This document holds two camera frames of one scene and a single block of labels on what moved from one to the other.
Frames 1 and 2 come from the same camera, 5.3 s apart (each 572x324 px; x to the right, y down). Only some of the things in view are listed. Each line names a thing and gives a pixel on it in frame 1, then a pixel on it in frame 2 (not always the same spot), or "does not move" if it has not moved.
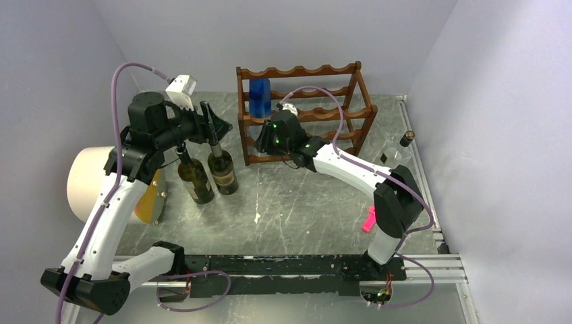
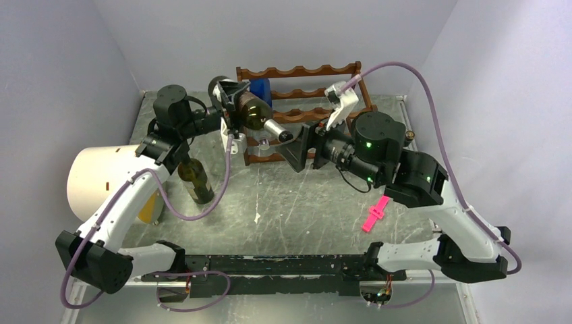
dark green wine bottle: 194,177 does not move
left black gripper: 215,125 -> 229,92
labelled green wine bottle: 222,172 -> 255,113
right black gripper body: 269,142 -> 320,136
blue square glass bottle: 260,100 does not move
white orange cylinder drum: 86,175 does not move
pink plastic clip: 371,219 does not move
